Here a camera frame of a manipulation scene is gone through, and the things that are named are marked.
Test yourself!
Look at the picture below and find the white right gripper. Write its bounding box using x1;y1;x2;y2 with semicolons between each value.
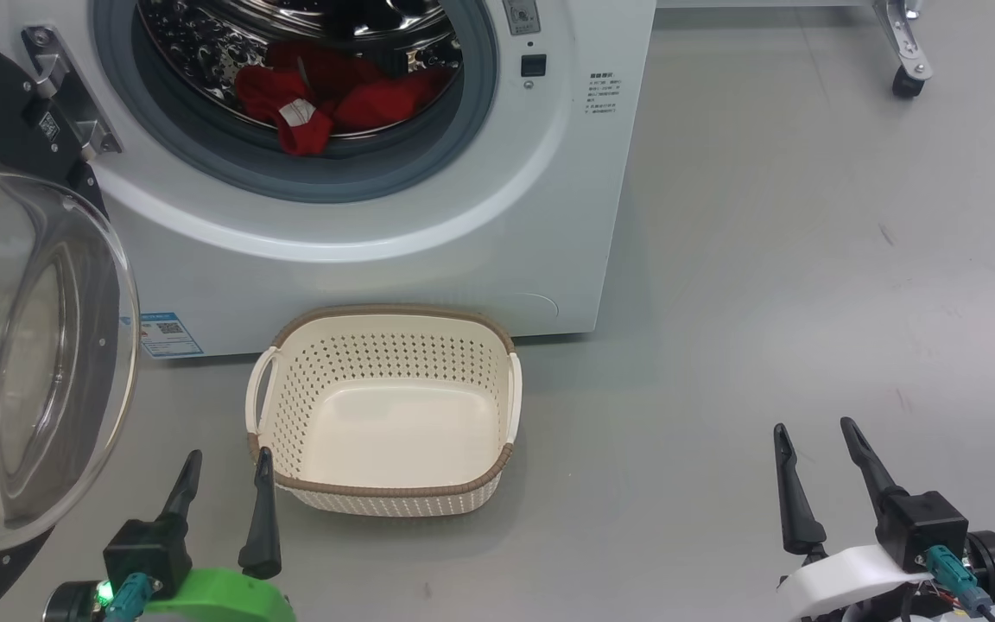
774;417;995;622

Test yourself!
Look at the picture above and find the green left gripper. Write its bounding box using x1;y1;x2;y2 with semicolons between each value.
42;447;298;622

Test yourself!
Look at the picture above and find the black round glass washer door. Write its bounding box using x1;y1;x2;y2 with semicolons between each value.
0;17;143;622

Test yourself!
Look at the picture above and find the red garment with striped trim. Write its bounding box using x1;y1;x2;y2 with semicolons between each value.
269;41;455;135

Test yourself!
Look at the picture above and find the cream perforated basket brown rim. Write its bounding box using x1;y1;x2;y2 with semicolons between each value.
245;304;523;517

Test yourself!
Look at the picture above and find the white front-load washing machine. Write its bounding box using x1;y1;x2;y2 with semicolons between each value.
0;0;658;359

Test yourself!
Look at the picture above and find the metal door hinge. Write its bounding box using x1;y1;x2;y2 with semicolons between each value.
22;26;123;161

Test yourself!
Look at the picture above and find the stainless steel washer drum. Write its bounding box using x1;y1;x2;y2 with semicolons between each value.
136;0;464;139

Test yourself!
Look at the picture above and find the blue energy label sticker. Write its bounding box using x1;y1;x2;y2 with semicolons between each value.
136;311;205;359

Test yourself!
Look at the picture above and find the round white filter cover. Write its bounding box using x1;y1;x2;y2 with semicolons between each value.
506;292;561;333

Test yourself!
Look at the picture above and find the metal leg with black caster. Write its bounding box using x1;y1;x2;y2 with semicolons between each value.
873;0;933;98

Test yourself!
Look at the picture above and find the small printed text label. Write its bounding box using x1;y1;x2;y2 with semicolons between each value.
586;72;624;116

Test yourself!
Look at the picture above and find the grey warning label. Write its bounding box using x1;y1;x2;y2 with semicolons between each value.
502;0;542;35

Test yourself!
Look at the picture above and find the teal plug left camera cable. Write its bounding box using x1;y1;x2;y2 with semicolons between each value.
103;573;155;622

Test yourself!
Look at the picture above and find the teal plug camera cable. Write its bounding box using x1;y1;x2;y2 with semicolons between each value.
925;546;995;622
103;573;155;622

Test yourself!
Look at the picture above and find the teal plug right camera cable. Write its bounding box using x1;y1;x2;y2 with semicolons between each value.
925;546;995;622

